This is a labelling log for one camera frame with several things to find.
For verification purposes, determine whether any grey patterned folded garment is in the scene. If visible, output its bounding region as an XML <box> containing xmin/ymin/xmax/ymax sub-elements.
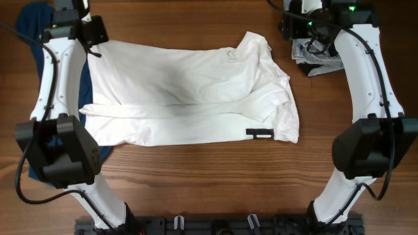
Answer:
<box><xmin>289</xmin><ymin>39</ymin><xmax>343</xmax><ymax>64</ymax></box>

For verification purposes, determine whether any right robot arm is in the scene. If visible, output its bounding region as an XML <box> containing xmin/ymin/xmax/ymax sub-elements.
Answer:
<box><xmin>281</xmin><ymin>0</ymin><xmax>417</xmax><ymax>234</ymax></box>

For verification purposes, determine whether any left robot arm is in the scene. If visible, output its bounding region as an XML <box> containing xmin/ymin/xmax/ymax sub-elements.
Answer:
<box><xmin>15</xmin><ymin>0</ymin><xmax>145</xmax><ymax>234</ymax></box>

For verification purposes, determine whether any black folded garment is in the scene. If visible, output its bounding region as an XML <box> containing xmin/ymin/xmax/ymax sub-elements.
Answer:
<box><xmin>297</xmin><ymin>61</ymin><xmax>344</xmax><ymax>77</ymax></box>

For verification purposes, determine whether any blue t-shirt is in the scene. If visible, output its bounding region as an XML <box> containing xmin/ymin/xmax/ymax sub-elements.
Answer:
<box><xmin>15</xmin><ymin>3</ymin><xmax>110</xmax><ymax>189</ymax></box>

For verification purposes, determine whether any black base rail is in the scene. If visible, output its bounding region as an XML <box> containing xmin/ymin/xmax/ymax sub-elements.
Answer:
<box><xmin>74</xmin><ymin>214</ymin><xmax>365</xmax><ymax>235</ymax></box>

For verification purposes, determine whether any white t-shirt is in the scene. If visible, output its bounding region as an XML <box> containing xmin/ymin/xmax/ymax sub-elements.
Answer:
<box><xmin>80</xmin><ymin>32</ymin><xmax>300</xmax><ymax>146</ymax></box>

